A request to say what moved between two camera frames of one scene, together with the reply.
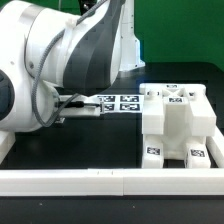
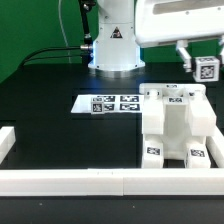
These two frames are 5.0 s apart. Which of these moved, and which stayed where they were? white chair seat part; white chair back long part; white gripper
Moved: white gripper
Stayed: white chair back long part; white chair seat part
